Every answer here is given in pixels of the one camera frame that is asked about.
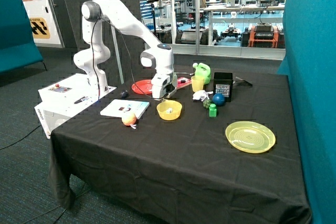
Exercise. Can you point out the green toy block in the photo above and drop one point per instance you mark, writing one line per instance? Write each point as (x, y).
(212, 110)

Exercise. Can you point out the red plastic plate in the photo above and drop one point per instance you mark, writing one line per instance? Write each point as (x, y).
(142, 87)

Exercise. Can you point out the yellow plastic cup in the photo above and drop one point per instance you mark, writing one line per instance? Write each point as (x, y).
(197, 83)

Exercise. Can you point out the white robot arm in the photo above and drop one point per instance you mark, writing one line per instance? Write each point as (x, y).
(159, 56)

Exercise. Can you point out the black marker pen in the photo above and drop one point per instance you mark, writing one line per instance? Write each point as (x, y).
(81, 100)

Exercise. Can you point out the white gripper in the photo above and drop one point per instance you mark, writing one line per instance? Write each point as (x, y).
(164, 86)

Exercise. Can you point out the metal spoon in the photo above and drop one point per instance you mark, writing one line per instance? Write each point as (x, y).
(186, 73)

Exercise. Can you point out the yellow plastic bowl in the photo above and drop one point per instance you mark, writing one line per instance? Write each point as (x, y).
(162, 111)

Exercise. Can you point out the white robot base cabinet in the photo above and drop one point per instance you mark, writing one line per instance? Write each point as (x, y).
(57, 101)

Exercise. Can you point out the small dark green object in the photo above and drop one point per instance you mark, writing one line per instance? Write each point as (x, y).
(207, 103)

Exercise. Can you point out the pink highlighter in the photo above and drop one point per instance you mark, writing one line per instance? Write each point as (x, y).
(183, 80)

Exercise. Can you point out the orange mobile robot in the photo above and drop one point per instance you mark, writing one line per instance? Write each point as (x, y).
(263, 35)

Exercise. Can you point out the orange ball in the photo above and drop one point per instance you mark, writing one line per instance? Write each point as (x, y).
(129, 118)

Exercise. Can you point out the green watering can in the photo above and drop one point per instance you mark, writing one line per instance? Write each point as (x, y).
(203, 70)

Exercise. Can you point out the teal sofa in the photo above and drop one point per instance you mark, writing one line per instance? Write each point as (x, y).
(18, 48)

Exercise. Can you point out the yellow plastic plate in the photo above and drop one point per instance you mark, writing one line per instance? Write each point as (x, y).
(250, 137)

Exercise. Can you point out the red book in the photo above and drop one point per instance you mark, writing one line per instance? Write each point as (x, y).
(182, 85)

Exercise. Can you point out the teal partition wall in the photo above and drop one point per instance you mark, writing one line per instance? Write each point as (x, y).
(309, 63)

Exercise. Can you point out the black box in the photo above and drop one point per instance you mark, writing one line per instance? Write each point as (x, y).
(223, 84)

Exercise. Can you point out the blue ball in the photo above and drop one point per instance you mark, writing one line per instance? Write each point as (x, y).
(218, 99)

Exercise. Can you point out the crumpled white paper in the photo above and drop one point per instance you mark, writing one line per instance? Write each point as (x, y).
(201, 95)

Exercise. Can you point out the black tablecloth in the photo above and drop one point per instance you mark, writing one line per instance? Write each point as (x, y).
(185, 171)

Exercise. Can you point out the white book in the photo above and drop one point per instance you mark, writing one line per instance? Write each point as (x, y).
(117, 108)

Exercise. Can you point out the black yellow sign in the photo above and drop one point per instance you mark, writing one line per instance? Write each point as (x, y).
(39, 28)

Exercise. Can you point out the dark computer mouse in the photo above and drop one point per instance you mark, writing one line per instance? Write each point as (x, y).
(124, 94)

